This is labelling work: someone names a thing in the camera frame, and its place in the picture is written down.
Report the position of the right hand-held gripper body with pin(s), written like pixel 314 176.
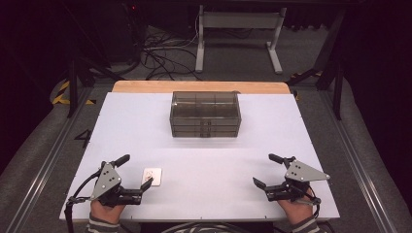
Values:
pixel 302 174

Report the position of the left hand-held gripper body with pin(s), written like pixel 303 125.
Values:
pixel 105 181

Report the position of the small white square packet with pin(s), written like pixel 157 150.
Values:
pixel 153 176

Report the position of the transparent grey drawer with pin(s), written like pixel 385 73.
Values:
pixel 188 128
pixel 188 122
pixel 188 134

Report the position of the transparent grey drawer box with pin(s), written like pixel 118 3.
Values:
pixel 205 105

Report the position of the person's left hand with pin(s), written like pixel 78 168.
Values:
pixel 105 212

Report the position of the person's right hand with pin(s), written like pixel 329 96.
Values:
pixel 296 212

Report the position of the person's torso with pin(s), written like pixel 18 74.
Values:
pixel 207 228

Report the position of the black metal stand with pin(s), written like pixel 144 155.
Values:
pixel 338 97
pixel 73 90

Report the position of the yellow black hazard tape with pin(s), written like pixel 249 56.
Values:
pixel 60 97

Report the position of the aluminium floor rail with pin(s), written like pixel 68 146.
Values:
pixel 356 155
pixel 48 161

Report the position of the grey metal stand frame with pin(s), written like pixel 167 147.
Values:
pixel 241 20

